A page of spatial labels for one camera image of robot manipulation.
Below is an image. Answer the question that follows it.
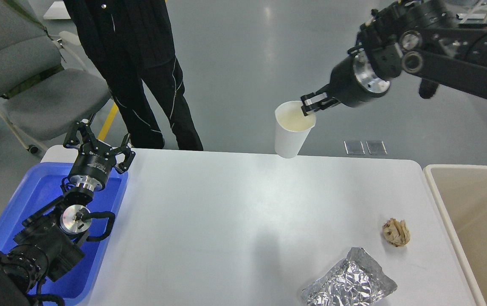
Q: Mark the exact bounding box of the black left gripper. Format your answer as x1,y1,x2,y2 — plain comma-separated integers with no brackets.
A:
63,113,136,191

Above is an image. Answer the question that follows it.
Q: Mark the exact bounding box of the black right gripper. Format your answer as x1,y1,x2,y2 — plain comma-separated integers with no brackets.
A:
300,52,391,116

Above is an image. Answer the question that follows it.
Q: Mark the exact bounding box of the white paper cup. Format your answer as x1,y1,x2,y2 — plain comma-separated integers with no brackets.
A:
274,100,317,159

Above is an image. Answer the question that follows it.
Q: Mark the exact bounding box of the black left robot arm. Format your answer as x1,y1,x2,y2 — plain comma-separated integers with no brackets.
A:
0,118,136,306

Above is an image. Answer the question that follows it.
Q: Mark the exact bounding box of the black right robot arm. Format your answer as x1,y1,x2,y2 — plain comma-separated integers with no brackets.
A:
300,0,487,116

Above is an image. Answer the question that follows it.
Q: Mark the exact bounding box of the left metal floor plate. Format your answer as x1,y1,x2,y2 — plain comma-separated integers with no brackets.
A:
343,141,366,156

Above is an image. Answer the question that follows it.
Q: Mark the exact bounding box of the metal floor plate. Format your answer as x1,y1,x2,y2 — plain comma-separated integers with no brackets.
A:
343,141,366,156
366,141,388,156

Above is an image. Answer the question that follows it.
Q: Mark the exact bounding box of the blue plastic bin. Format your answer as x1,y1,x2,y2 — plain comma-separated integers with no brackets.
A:
0,162,129,306

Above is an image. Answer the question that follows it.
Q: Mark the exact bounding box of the right metal floor plate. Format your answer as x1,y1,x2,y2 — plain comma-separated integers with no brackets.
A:
366,141,388,156

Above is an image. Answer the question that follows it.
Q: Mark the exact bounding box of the person in black tracksuit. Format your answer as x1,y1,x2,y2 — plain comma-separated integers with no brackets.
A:
64,0,204,151

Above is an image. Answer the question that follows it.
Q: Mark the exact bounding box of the grey office chair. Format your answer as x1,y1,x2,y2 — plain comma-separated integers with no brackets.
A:
0,0,111,154

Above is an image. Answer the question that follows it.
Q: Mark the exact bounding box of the white platform on floor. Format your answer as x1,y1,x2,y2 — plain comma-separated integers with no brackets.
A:
43,1,71,20

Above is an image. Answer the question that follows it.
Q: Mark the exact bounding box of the crumpled brown paper ball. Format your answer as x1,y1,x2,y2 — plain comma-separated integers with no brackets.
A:
382,218,411,247

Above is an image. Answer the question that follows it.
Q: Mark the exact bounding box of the crumpled aluminium foil sheet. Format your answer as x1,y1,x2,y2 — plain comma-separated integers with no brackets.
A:
300,247,398,306

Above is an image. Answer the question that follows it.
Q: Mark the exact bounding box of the beige plastic bin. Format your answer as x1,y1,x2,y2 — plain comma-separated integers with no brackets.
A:
424,164,487,306

